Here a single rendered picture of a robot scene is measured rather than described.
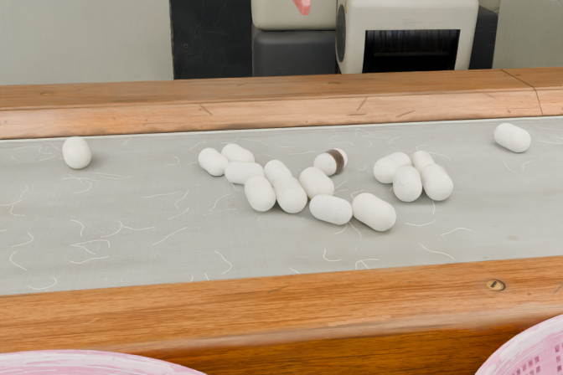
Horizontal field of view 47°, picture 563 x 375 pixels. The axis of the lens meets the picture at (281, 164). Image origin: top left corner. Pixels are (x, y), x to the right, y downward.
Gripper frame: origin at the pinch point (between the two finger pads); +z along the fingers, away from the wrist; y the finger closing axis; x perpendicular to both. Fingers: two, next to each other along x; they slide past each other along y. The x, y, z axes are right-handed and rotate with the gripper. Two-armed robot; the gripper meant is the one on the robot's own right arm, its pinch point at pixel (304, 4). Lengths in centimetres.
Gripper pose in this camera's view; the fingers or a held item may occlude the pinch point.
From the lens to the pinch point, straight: 62.4
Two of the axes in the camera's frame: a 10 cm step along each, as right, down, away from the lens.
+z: 1.0, 8.9, -4.5
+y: 9.9, -0.5, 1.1
